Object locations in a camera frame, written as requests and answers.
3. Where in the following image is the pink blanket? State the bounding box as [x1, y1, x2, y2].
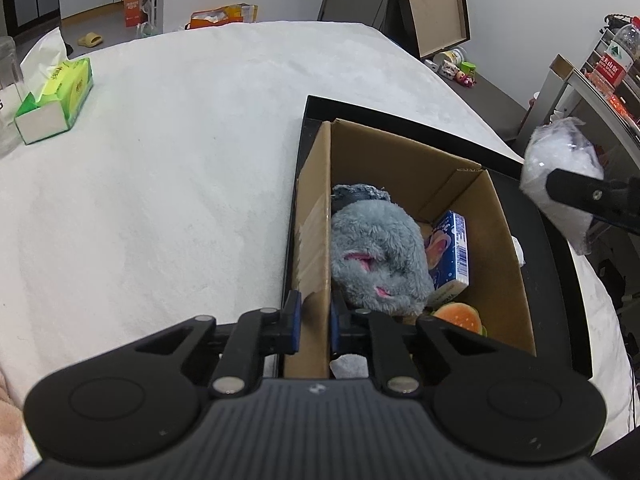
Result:
[0, 374, 24, 480]

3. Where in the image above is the grey desk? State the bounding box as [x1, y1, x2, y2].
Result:
[512, 54, 639, 167]

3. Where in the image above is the brown cardboard box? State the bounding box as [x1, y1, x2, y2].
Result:
[284, 119, 537, 378]

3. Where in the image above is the blue tissue pack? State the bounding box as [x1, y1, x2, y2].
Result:
[424, 210, 470, 309]

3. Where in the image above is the grey plush mouse toy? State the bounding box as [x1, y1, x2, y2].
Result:
[330, 200, 434, 316]

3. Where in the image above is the burger plush toy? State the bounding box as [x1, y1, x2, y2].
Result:
[432, 302, 487, 336]

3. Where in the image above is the black lid with brown inside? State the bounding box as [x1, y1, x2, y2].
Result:
[396, 0, 471, 58]

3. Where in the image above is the clear plastic filling bag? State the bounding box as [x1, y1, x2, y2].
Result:
[520, 117, 604, 256]

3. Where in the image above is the toys pile on bench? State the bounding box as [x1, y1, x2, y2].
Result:
[423, 48, 476, 88]

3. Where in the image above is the orange cardboard box on floor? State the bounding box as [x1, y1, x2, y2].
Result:
[122, 0, 149, 27]

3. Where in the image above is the clear water jar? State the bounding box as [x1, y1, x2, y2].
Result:
[0, 36, 26, 157]

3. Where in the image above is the white wad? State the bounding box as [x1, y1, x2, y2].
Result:
[330, 354, 369, 379]

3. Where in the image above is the orange shopping bag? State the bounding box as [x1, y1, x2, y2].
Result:
[186, 3, 258, 29]

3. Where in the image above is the plastic water bottle red label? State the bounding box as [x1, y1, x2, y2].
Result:
[589, 16, 640, 100]

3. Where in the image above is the green tissue box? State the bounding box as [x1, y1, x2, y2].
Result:
[14, 28, 93, 145]

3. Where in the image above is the black shallow tray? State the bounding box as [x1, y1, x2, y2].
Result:
[283, 96, 593, 378]

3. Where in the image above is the yellow slipper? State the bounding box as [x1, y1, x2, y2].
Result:
[77, 32, 103, 49]

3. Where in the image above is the blue denim plush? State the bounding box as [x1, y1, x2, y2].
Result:
[331, 183, 390, 214]

